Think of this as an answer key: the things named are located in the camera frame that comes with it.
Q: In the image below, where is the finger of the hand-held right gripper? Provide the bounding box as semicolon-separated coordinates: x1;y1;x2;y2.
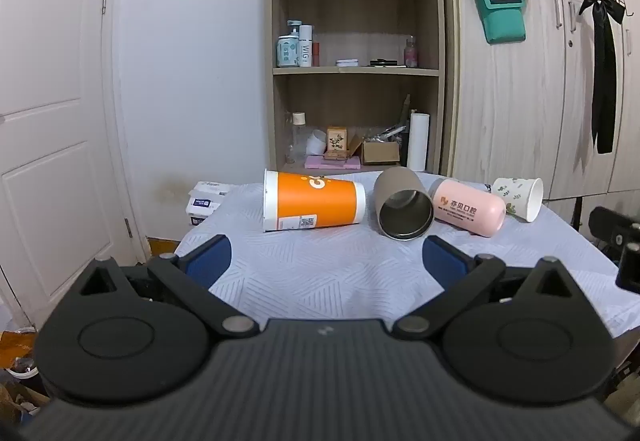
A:
588;207;640;293

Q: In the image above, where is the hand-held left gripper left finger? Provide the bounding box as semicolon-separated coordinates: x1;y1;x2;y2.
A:
74;234;260;337

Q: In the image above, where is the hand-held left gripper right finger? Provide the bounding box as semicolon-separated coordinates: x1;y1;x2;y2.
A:
391;234;577;341

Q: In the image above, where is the pink cup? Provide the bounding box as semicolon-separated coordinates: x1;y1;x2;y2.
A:
429;178;507;238

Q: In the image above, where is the grey steel cup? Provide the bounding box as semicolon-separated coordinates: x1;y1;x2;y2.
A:
374;167;435;241

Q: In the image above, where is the white leaf print cup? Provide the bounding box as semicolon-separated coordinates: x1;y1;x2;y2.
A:
491;177;544;223

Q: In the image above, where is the orange paper cup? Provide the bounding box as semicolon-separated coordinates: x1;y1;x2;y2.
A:
263;170;367;233

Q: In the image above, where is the white blue tissue packet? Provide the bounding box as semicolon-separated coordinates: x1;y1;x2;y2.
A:
185;195;222;226

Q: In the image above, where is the pale quilted table cloth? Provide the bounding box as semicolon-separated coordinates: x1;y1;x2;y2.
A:
175;171;640;338

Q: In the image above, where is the white paper roll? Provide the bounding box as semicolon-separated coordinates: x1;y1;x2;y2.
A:
407;112;431;172

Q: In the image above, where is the open cardboard box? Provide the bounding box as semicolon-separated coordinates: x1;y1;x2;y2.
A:
348;135;401;165

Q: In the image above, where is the flat pink box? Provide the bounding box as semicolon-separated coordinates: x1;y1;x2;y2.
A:
305;155;362;170

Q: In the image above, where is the wooden wardrobe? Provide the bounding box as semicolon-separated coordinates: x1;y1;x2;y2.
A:
440;0;640;202

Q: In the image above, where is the black ribbon bow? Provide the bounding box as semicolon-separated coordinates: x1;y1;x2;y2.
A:
578;0;627;155

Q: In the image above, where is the flower print wooden box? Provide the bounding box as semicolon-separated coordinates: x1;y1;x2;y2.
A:
326;126;349;159

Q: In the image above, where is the wooden shelf unit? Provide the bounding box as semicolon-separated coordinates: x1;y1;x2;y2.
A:
265;0;453;177

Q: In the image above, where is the orange plastic bag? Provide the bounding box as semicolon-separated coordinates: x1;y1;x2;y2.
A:
0;328;38;372

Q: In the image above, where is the teal pump bottle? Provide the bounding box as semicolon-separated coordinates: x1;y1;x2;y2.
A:
276;20;302;68

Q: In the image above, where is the white door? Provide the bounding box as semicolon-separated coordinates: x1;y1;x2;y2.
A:
0;0;138;327

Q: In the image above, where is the teal pouch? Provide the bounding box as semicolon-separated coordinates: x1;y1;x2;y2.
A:
473;0;528;44

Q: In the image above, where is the white tube bottle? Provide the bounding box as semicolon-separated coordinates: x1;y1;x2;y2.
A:
299;24;314;68

